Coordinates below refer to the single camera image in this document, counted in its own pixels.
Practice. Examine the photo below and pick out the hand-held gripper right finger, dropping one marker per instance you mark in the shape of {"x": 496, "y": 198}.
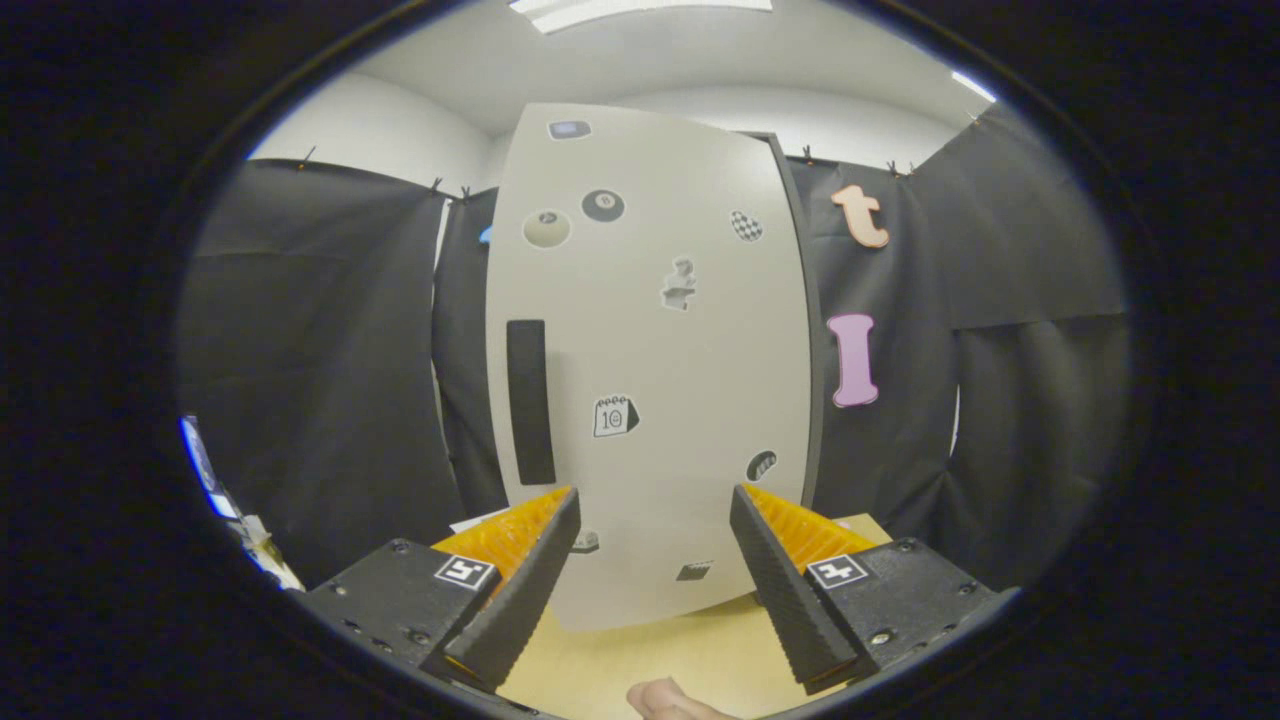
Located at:
{"x": 790, "y": 610}

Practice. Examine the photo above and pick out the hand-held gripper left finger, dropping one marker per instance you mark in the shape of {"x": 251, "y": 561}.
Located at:
{"x": 520, "y": 610}

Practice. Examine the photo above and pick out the light grey shoe cabinet door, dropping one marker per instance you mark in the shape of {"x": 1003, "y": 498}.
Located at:
{"x": 660, "y": 360}

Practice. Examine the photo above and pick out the black backdrop cloth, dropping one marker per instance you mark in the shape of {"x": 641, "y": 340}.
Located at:
{"x": 320, "y": 350}

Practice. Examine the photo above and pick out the computer monitor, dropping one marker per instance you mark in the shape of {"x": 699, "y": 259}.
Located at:
{"x": 195, "y": 460}

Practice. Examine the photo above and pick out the long ceiling light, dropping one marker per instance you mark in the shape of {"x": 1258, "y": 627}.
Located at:
{"x": 640, "y": 10}

